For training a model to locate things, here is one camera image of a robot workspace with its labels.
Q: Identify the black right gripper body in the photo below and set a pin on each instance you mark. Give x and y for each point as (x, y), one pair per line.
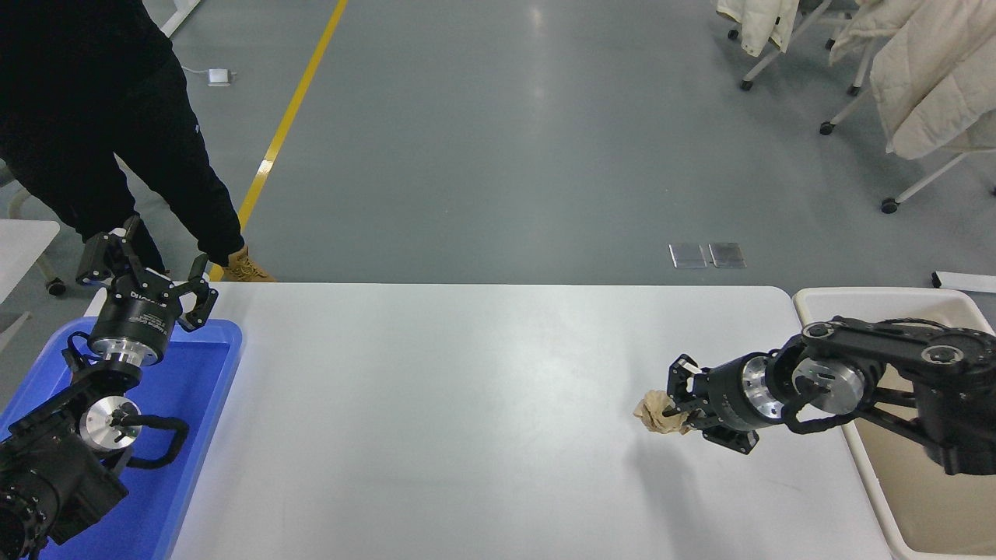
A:
(724, 397)

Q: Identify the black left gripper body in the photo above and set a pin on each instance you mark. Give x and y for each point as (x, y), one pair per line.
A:
(136, 319)

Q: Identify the tan paper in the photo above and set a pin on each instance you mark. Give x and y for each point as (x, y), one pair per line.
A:
(654, 412)

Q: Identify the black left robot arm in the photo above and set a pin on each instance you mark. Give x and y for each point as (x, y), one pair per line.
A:
(47, 474)

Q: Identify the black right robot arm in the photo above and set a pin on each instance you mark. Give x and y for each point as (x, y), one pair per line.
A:
(934, 389)

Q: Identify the small white table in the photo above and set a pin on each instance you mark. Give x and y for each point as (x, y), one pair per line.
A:
(23, 241)

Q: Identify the blue plastic tray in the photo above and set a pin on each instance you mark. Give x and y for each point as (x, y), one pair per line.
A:
(194, 404)

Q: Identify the silver floor plate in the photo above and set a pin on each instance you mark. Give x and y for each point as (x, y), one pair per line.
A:
(688, 256)
(727, 255)

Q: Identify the person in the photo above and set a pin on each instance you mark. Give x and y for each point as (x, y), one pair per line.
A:
(78, 93)

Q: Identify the large pale plastic bin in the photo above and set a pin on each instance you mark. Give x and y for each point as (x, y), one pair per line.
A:
(918, 498)

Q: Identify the white desk foot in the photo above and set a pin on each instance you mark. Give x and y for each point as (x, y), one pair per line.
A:
(180, 15)

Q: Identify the white-legged rolling chair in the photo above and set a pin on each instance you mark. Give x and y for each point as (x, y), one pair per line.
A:
(745, 85)
(853, 91)
(889, 206)

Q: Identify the white flat bar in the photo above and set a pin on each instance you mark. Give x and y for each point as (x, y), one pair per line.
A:
(965, 281)

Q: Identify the large cream padded coat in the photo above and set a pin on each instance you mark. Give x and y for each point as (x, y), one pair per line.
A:
(934, 85)

